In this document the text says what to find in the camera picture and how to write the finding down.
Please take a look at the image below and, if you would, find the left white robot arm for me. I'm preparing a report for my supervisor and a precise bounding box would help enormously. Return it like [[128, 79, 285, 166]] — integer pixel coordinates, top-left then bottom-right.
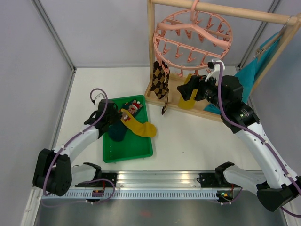
[[32, 99, 121, 196]]

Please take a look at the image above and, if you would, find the wooden clothes rack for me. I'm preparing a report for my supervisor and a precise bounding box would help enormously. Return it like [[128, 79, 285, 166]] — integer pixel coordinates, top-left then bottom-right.
[[144, 0, 301, 121]]

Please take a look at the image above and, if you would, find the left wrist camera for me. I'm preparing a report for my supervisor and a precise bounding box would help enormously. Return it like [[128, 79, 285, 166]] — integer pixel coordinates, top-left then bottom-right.
[[94, 93, 106, 105]]

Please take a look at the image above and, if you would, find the teal cloth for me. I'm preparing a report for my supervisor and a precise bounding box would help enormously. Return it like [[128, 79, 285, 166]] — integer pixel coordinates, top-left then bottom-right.
[[203, 31, 283, 116]]

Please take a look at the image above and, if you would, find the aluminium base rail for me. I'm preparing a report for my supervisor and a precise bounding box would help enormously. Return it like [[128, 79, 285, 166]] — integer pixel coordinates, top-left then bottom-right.
[[70, 171, 269, 189]]

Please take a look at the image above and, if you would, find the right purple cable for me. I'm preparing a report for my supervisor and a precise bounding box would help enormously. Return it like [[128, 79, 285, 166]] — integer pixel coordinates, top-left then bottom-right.
[[216, 62, 301, 217]]

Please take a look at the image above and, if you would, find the white cable duct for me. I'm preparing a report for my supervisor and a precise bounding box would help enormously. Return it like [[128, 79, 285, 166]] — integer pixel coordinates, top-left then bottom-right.
[[42, 190, 236, 201]]

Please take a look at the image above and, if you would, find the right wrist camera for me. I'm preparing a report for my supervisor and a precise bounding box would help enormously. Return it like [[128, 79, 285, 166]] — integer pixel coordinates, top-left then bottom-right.
[[205, 59, 225, 82]]

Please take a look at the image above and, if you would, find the brown argyle sock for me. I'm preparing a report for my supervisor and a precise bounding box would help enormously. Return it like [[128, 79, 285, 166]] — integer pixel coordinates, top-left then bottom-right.
[[150, 61, 169, 99], [161, 71, 170, 115]]

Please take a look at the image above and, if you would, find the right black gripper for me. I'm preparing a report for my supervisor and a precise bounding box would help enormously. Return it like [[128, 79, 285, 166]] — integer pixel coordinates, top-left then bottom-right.
[[177, 71, 227, 111]]

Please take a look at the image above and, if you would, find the teal reindeer sock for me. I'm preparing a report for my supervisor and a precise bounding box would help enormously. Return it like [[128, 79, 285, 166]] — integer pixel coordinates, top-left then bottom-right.
[[108, 99, 143, 142]]

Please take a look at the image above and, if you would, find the green plastic tray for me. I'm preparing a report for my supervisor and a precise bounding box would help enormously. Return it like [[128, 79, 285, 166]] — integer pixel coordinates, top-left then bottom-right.
[[103, 95, 153, 163]]

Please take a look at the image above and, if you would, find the pink round clip hanger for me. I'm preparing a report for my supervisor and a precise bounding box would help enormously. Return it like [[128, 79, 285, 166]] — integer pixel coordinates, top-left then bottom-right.
[[149, 0, 233, 77]]

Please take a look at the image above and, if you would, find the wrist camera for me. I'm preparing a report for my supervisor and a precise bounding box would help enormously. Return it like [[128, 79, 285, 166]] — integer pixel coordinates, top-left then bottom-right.
[[205, 59, 225, 82], [94, 93, 106, 105]]

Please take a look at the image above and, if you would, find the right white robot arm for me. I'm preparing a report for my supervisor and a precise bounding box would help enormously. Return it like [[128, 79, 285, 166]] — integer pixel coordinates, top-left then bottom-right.
[[177, 75, 301, 212]]

